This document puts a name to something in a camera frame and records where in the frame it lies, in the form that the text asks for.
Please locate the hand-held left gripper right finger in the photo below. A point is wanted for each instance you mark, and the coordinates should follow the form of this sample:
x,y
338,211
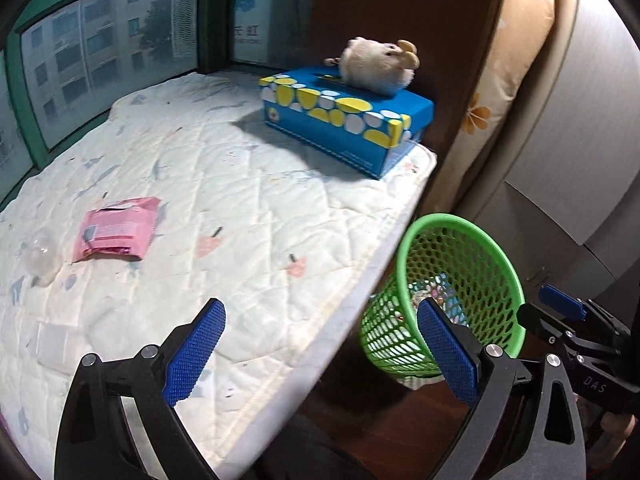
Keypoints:
x,y
450,350

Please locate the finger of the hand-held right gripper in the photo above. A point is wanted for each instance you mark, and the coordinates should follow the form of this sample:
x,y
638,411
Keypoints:
x,y
542,322
562,301

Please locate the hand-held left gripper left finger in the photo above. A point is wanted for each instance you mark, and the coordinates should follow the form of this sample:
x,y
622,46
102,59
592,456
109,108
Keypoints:
x,y
195,350

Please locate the green plastic mesh basket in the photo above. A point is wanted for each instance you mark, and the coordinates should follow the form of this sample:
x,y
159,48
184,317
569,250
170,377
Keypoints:
x,y
480,270

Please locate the clear square plastic container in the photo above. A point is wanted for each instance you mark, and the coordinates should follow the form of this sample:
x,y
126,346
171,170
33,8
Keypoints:
x,y
55,345

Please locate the pink packet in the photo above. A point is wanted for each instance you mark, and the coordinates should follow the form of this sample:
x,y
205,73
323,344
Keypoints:
x,y
115,230

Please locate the clear plastic dome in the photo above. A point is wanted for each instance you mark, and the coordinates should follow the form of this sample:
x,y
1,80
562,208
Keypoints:
x,y
45,260

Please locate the colourful printed paper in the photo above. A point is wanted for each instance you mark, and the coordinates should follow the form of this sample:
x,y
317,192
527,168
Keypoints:
x,y
440,290

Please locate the person's black trouser leg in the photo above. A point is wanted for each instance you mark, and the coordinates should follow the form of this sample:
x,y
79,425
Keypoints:
x,y
310,450

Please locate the beige wardrobe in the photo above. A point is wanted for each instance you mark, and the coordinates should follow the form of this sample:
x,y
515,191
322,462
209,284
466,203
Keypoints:
x,y
575,135

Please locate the white quilted blanket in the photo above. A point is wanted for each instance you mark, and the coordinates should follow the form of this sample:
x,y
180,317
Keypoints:
x,y
250,185

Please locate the beige floral fabric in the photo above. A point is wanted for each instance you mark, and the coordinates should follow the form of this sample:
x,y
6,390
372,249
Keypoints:
x,y
520,60

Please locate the blue spotted tissue box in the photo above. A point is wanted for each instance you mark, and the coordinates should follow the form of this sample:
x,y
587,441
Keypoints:
x,y
325,130

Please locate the beige plush toy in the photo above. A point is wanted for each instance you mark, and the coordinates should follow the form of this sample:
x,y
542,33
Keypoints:
x,y
370,65

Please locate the tree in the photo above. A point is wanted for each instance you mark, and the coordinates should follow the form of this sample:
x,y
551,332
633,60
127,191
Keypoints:
x,y
157,35

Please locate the grey apartment building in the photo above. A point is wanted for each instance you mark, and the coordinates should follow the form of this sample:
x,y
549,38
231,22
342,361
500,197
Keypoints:
x,y
90,50

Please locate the white louvred vent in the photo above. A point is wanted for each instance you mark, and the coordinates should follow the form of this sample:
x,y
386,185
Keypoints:
x,y
185,15

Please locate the white printed cardboard box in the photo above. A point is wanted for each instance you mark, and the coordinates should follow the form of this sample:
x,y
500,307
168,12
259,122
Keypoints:
x,y
280,20

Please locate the brown wooden wall panel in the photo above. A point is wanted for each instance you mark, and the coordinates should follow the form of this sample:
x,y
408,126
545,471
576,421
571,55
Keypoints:
x,y
450,35

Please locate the green window frame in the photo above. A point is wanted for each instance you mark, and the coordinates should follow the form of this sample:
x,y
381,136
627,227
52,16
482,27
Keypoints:
x,y
25,100

